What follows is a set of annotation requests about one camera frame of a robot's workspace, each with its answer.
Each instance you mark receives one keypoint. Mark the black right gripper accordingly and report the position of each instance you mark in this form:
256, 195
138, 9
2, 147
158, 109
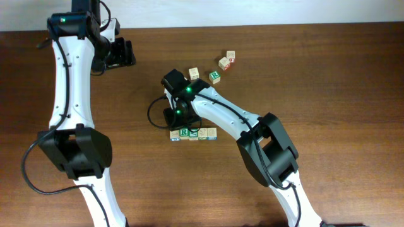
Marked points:
173, 124

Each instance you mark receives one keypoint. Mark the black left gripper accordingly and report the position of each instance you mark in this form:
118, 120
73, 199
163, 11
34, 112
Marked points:
126, 57

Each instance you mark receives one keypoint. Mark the wooden block green R edge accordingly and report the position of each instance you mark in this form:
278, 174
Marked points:
184, 134

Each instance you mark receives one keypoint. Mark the wooden block green V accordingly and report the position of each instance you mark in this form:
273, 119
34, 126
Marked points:
193, 135

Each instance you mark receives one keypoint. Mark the wooden block green N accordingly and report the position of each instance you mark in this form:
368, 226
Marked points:
203, 134

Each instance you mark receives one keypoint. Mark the wooden block blue L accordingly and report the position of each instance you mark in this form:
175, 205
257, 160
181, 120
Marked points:
211, 134

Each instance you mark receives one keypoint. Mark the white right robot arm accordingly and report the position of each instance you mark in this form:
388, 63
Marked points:
266, 149

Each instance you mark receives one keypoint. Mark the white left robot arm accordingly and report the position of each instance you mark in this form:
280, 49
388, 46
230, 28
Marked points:
84, 45

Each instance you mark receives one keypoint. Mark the wooden block green side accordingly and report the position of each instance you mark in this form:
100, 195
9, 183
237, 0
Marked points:
193, 73

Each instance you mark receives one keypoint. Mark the wooden block red Q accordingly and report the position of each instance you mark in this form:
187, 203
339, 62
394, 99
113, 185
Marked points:
224, 63

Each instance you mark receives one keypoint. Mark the wooden block red 9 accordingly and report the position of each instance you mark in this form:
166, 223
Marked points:
230, 55

